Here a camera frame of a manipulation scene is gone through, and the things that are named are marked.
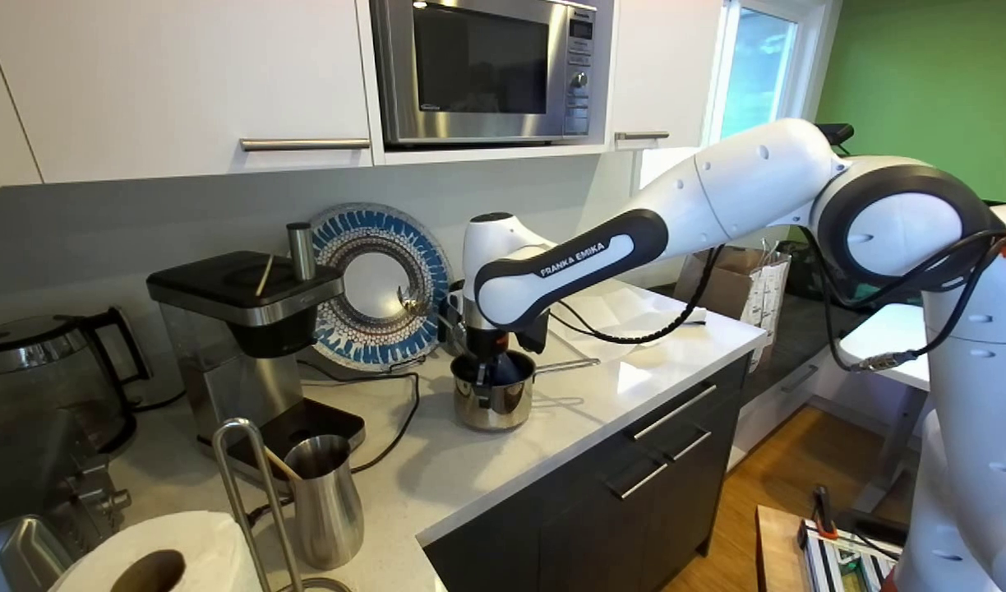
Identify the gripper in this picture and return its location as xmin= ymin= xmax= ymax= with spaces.
xmin=468 ymin=327 xmax=515 ymax=411

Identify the stainless steel pot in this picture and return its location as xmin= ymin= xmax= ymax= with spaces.
xmin=450 ymin=349 xmax=602 ymax=433

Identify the blue patterned decorative plate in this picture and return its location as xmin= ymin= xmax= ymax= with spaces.
xmin=305 ymin=202 xmax=455 ymax=373

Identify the stainless steel milk jug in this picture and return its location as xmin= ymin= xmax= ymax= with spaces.
xmin=282 ymin=435 xmax=365 ymax=571

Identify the brown paper bag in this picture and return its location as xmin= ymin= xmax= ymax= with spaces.
xmin=674 ymin=244 xmax=792 ymax=372

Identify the black steel coffee maker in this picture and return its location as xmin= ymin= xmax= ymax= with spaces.
xmin=146 ymin=221 xmax=367 ymax=488

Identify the steel paper towel holder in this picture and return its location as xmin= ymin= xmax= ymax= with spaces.
xmin=212 ymin=417 xmax=353 ymax=592

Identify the white low cabinet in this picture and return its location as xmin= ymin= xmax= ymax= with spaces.
xmin=727 ymin=294 xmax=867 ymax=471

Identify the microwave door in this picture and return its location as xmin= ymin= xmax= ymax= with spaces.
xmin=370 ymin=0 xmax=567 ymax=146

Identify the wooden side table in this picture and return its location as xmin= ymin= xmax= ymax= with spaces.
xmin=754 ymin=504 xmax=810 ymax=592

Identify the white paper towel roll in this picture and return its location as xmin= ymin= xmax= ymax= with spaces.
xmin=48 ymin=511 xmax=263 ymax=592

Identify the orange black tool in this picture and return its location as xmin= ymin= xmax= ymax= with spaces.
xmin=810 ymin=484 xmax=838 ymax=541

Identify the white cabinet door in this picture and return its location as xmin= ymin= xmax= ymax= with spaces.
xmin=0 ymin=0 xmax=375 ymax=185
xmin=609 ymin=0 xmax=725 ymax=152

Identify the striped box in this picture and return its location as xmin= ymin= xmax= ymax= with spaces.
xmin=796 ymin=517 xmax=904 ymax=592

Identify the white table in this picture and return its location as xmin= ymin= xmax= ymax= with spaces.
xmin=834 ymin=303 xmax=933 ymax=512

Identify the window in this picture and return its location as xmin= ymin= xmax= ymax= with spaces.
xmin=704 ymin=0 xmax=834 ymax=146

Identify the glass electric kettle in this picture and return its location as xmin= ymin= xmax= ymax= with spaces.
xmin=0 ymin=306 xmax=153 ymax=455

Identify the stainless steel appliance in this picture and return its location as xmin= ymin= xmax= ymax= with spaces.
xmin=0 ymin=408 xmax=132 ymax=592

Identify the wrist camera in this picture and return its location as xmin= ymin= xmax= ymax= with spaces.
xmin=515 ymin=308 xmax=551 ymax=356

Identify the black cable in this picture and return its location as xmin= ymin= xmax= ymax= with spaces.
xmin=296 ymin=357 xmax=422 ymax=475

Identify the drawer handle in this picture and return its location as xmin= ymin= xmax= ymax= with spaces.
xmin=670 ymin=429 xmax=713 ymax=463
xmin=607 ymin=462 xmax=670 ymax=502
xmin=631 ymin=383 xmax=718 ymax=442

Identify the white wall cabinet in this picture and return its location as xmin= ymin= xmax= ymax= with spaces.
xmin=0 ymin=0 xmax=726 ymax=200

